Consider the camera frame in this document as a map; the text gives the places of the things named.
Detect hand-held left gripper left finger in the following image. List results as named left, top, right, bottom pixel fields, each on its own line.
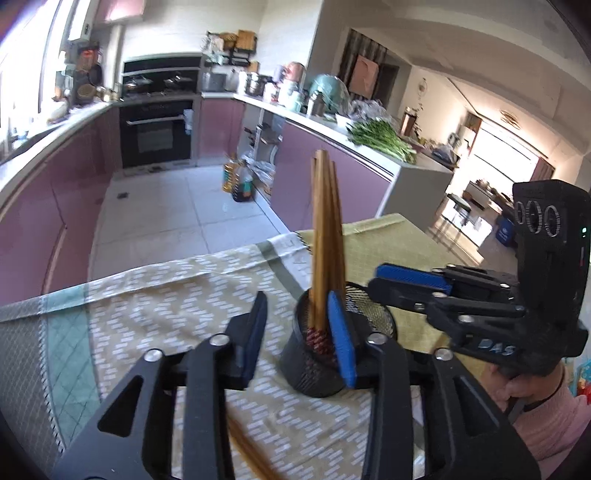
left=51, top=291, right=269, bottom=480

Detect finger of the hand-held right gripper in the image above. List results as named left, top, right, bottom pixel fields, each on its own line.
left=368, top=276, right=528, bottom=336
left=375, top=263, right=521, bottom=304

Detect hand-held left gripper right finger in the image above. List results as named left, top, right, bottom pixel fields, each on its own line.
left=325, top=291, right=541, bottom=480

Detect black mesh utensil holder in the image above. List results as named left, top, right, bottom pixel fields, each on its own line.
left=280, top=281, right=397, bottom=398

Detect wooden chopstick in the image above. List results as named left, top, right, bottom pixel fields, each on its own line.
left=308, top=149, right=325, bottom=340
left=318, top=148, right=334, bottom=344
left=225, top=414, right=284, bottom=480
left=329, top=160, right=347, bottom=324

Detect person's right forearm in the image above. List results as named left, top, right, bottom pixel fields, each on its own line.
left=510, top=374, right=591, bottom=472

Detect person's right hand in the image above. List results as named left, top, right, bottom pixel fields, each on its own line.
left=480, top=362, right=566, bottom=416

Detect blue bin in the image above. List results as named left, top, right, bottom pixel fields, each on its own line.
left=496, top=217, right=516, bottom=250

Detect green patterned tablecloth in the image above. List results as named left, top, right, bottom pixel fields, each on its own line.
left=0, top=231, right=444, bottom=480

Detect green leafy vegetables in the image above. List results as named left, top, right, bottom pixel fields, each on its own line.
left=346, top=117, right=419, bottom=164

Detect dark oil bottle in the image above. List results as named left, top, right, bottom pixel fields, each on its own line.
left=231, top=162, right=256, bottom=203

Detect yellow oil bottle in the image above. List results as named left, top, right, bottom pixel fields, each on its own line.
left=223, top=157, right=243, bottom=195

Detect clear plastic bag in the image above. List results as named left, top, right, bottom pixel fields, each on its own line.
left=348, top=99, right=393, bottom=122

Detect mint green appliance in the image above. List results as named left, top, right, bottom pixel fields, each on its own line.
left=308, top=74, right=351, bottom=114

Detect black built-in oven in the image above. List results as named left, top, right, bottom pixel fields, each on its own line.
left=119, top=98, right=196, bottom=169

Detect dark striped curtain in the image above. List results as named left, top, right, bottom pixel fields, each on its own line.
left=339, top=28, right=400, bottom=100

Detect steel stock pot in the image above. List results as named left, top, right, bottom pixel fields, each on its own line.
left=245, top=73, right=269, bottom=97

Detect pink base cabinets with sink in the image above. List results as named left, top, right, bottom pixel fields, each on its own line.
left=0, top=99, right=122, bottom=297

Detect black range hood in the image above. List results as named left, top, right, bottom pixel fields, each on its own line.
left=121, top=56, right=204, bottom=75

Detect kitchen window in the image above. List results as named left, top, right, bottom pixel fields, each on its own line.
left=0, top=0, right=77, bottom=118

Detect white water heater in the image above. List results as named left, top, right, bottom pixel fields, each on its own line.
left=69, top=0, right=95, bottom=41

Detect black wall rack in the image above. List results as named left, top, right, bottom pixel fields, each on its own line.
left=205, top=31, right=260, bottom=66

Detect pink wall cabinet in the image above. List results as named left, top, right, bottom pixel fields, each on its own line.
left=95, top=0, right=149, bottom=25

